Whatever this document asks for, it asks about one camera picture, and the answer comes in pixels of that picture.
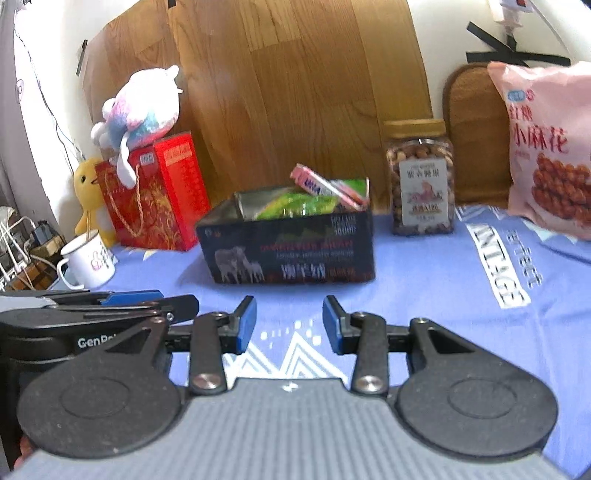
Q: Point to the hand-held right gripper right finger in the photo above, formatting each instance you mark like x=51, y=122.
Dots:
x=331, y=325

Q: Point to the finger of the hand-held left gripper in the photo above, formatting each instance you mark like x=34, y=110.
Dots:
x=134, y=297
x=152, y=310

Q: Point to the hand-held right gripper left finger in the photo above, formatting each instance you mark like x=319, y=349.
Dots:
x=247, y=325

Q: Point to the black cardboard box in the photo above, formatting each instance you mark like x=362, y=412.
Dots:
x=286, y=249

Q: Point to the glossy green pouch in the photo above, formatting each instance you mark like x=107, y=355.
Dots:
x=288, y=205

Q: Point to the bright green snack packet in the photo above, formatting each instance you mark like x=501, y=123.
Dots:
x=353, y=188

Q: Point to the pink snack packet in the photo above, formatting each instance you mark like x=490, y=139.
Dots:
x=323, y=184

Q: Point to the person's left hand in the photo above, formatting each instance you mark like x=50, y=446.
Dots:
x=24, y=452

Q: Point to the white enamel mug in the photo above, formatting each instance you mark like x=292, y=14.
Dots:
x=87, y=263

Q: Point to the black charger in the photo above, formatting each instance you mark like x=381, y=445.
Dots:
x=46, y=237

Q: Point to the red gift box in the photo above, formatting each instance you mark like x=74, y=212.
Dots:
x=171, y=198

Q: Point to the yellow plush toy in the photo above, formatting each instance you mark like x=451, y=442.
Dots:
x=90, y=194

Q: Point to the blue printed blanket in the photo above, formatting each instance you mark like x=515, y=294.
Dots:
x=461, y=300

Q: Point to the clear jar of nuts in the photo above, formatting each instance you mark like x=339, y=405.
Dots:
x=422, y=184

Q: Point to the pink and blue plush toy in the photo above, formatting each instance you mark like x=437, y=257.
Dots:
x=138, y=110

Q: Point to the wooden board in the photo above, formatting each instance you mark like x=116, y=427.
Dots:
x=300, y=92

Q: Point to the brown woven mat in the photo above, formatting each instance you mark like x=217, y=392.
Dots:
x=475, y=138

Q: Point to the clear suction hook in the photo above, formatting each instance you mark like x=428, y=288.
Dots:
x=20, y=90

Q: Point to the large pink snack bag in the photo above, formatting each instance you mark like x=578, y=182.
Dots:
x=545, y=147

